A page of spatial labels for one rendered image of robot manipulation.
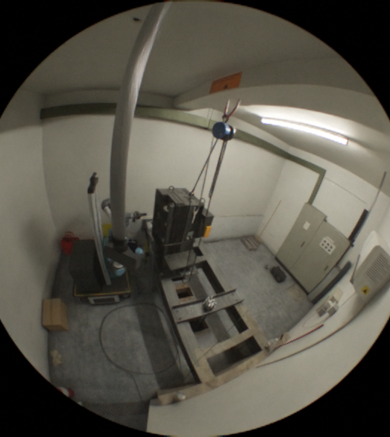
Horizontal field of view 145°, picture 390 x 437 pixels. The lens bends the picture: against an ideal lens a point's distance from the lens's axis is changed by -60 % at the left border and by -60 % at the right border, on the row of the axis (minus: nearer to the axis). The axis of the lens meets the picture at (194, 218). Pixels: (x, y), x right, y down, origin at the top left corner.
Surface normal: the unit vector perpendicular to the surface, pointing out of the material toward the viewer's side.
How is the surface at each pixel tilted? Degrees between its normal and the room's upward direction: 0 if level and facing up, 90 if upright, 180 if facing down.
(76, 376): 0
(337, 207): 90
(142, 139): 90
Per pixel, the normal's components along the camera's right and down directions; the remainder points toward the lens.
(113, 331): 0.22, -0.84
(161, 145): 0.37, 0.55
